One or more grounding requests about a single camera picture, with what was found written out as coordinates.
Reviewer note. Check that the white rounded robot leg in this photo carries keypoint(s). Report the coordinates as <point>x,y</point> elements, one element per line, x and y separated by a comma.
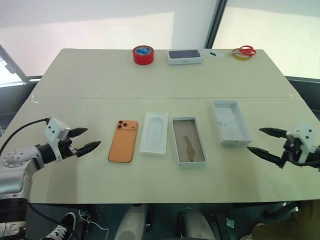
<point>193,225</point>
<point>131,222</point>

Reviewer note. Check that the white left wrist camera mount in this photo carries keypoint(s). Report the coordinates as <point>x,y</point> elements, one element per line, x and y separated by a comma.
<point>55,132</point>

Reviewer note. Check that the orange smartphone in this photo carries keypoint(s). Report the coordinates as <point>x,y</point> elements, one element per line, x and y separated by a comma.
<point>123,141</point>

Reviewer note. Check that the red tape roll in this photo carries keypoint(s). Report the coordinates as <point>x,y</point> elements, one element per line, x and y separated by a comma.
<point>143,55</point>

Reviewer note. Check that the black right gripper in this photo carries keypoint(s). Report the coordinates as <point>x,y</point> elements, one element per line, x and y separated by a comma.
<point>290,150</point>

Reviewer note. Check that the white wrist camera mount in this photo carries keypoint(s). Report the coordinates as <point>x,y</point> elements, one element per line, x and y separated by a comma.
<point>55,132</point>
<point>302,137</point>

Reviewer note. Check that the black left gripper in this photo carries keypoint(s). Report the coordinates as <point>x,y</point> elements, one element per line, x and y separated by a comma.
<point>65,147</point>

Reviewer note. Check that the white open box lid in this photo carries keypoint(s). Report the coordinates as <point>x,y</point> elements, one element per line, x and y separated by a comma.
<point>231,123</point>

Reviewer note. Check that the closed white phone box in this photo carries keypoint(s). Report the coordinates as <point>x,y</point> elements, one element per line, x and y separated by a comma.
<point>185,57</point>

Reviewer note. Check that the black and white sneaker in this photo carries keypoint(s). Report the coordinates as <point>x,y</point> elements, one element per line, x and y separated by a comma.
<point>61,227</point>

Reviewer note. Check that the yellow tape roll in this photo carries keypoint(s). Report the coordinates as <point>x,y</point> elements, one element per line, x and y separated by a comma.
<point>242,56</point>

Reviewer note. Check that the white moulded phone tray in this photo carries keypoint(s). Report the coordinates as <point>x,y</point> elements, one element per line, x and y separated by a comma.
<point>153,133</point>

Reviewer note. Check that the white box base brown-lined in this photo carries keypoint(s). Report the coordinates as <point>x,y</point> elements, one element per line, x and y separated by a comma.
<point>189,142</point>

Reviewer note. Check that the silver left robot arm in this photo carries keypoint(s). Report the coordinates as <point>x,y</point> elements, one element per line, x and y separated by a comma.
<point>15,160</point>

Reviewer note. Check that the white paper with black mark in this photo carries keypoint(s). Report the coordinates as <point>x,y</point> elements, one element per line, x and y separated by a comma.
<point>212,53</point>

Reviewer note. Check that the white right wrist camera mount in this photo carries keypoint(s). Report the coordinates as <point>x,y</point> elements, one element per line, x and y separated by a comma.
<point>302,137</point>

